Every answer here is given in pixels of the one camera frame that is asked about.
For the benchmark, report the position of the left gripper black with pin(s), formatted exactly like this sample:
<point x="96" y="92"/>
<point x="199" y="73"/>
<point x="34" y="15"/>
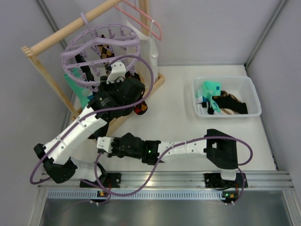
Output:
<point x="103" y="83"/>

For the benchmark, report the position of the white plastic basket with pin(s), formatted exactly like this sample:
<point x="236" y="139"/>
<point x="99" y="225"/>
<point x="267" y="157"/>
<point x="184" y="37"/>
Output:
<point x="241" y="87"/>

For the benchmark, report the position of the black tan argyle sock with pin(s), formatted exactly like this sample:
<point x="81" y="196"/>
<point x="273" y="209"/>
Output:
<point x="106" y="51"/>

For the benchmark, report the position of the mint green sock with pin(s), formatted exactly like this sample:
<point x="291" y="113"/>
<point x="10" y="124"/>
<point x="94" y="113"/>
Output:
<point x="84" y="94"/>
<point x="206" y="93"/>

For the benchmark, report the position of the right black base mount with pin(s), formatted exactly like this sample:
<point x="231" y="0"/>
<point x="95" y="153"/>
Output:
<point x="213" y="180"/>

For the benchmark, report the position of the black blue sock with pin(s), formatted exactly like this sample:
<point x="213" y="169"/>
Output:
<point x="86" y="71"/>

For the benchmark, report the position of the purple round clip hanger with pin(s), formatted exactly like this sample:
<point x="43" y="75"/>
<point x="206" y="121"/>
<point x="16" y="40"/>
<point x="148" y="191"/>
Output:
<point x="123" y="40"/>

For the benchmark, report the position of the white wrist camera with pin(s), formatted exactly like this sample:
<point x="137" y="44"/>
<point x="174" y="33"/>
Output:
<point x="105" y="144"/>
<point x="118" y="70"/>

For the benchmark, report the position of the white garment on hanger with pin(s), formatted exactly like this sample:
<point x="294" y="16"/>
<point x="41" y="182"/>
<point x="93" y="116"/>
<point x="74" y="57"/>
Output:
<point x="148" y="52"/>

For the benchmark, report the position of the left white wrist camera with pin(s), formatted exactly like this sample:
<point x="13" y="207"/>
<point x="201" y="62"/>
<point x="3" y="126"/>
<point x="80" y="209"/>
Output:
<point x="118" y="70"/>

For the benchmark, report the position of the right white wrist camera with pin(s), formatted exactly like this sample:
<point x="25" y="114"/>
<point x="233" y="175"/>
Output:
<point x="105" y="144"/>

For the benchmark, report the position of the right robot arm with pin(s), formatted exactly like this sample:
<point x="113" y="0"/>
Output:
<point x="220" y="149"/>

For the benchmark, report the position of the aluminium mounting rail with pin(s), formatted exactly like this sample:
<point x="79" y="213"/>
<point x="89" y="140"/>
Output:
<point x="191" y="180"/>

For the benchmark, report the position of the brown beige argyle sock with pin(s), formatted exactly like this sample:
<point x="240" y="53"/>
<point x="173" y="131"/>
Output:
<point x="225" y="110"/>

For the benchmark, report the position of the pink clothes hanger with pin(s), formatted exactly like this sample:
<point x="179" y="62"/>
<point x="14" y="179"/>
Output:
<point x="148" y="24"/>

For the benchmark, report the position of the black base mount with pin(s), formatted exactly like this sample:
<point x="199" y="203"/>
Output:
<point x="112" y="180"/>
<point x="213" y="180"/>

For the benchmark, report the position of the wooden clothes rack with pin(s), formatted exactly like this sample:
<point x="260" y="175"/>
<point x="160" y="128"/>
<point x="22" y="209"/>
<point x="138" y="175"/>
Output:
<point x="58" y="37"/>

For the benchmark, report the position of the grey slotted cable duct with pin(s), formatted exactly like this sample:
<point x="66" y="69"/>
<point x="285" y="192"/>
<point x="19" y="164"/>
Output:
<point x="143" y="195"/>

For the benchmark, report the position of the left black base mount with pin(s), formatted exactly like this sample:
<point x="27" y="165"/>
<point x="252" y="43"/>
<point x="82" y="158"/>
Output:
<point x="112" y="180"/>

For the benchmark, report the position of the black sock with grey patches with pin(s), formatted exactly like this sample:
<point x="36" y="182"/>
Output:
<point x="98" y="127"/>

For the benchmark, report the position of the black red yellow argyle sock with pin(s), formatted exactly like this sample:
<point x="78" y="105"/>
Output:
<point x="141" y="108"/>

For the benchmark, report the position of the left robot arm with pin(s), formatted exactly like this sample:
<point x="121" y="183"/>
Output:
<point x="55" y="156"/>

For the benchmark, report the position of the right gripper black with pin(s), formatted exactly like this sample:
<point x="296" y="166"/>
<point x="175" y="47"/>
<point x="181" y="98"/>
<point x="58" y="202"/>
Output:
<point x="114" y="147"/>

